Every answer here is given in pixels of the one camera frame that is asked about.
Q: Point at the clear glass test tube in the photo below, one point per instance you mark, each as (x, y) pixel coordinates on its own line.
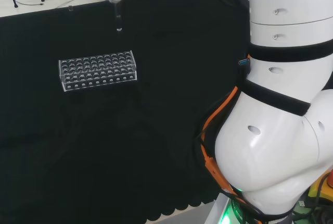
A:
(119, 20)

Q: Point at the clear plastic test tube rack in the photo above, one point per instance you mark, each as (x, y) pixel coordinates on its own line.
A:
(99, 71)

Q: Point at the clear cloth clip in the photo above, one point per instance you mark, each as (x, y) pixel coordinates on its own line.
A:
(70, 8)

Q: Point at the blue plug connector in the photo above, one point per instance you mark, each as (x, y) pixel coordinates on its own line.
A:
(244, 62)

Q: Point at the black bench cloth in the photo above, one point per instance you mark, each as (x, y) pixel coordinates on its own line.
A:
(104, 143)

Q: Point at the yellow stop button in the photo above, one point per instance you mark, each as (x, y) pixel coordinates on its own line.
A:
(321, 185)

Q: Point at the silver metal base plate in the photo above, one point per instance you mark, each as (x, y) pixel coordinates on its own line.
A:
(219, 208)

